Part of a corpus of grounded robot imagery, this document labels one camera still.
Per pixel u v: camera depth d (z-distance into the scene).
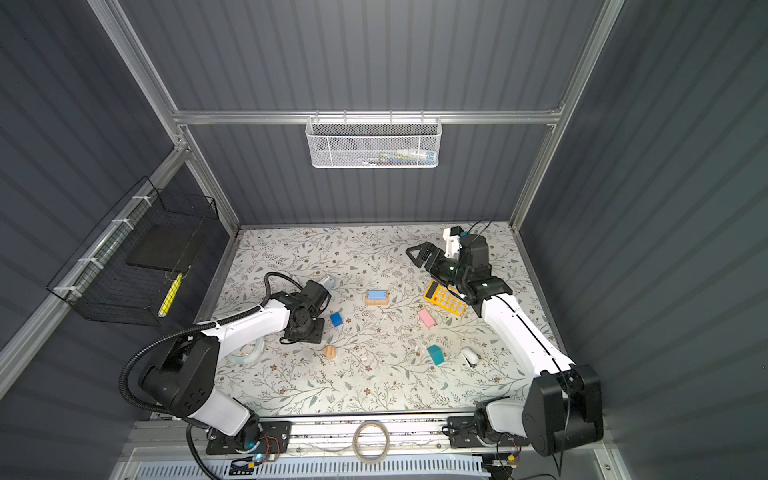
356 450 0.71
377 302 0.98
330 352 0.85
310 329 0.77
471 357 0.84
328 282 1.02
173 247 0.76
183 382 0.45
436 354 0.86
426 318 0.94
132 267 0.73
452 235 0.75
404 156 0.92
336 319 0.94
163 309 0.67
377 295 0.99
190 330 0.46
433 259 0.71
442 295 0.99
